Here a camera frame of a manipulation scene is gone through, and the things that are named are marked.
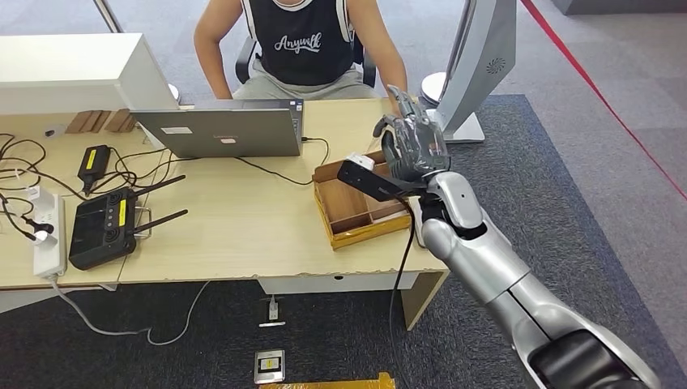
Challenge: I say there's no person's left hand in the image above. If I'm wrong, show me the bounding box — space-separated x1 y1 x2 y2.
394 93 420 117

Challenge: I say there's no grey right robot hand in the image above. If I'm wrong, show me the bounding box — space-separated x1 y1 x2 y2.
373 84 452 184

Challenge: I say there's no wooden compartment tray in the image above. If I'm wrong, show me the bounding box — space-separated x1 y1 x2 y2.
313 150 413 252

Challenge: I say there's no person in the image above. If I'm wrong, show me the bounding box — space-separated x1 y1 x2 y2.
193 0 420 117

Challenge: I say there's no white kiosk stand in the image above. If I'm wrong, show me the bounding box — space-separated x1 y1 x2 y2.
424 0 519 145

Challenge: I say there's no wooden desk leg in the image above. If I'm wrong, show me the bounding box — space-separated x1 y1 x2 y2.
400 271 450 331

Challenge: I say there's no white under-desk drawer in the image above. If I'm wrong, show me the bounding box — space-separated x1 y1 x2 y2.
256 272 420 297

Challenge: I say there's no red barrier belt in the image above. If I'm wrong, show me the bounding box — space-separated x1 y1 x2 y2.
520 0 687 203

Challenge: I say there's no grey laptop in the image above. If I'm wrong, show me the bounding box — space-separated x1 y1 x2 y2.
130 98 305 160

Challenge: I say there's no open floor outlet with plug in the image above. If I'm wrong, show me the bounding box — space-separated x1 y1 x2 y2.
258 295 287 328

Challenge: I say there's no yellow floor tape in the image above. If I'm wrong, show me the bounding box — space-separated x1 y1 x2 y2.
260 371 397 389

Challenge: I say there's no silver floor socket plate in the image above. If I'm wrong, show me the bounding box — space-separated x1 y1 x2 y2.
254 349 287 386

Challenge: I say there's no wooden slotted block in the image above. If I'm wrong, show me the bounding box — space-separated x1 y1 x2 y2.
64 109 112 135
103 108 139 135

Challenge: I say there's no black power adapter yellow label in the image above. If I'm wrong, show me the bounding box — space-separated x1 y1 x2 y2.
77 144 112 197

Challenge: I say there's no black remote controller with antennas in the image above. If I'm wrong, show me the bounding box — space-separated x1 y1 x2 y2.
68 174 189 271

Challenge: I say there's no white counter box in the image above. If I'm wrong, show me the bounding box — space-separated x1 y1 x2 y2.
0 32 181 115

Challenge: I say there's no white power strip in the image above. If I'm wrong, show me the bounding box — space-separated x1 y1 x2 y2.
32 186 68 280

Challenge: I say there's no black plug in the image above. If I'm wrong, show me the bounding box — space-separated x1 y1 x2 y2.
20 214 56 236

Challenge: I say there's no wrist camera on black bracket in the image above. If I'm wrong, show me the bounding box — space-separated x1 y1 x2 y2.
336 153 430 203

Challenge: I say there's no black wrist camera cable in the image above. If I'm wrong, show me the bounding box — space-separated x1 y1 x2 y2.
389 195 417 389

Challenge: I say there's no black laptop charging cable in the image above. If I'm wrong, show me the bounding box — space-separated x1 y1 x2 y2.
234 136 331 187

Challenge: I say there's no black cable bundle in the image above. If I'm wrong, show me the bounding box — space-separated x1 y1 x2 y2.
107 149 199 190

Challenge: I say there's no black looped cable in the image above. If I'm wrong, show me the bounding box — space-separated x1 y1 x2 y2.
0 133 87 242

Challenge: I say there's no white power strip cord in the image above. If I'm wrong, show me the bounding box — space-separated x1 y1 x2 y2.
49 276 211 348

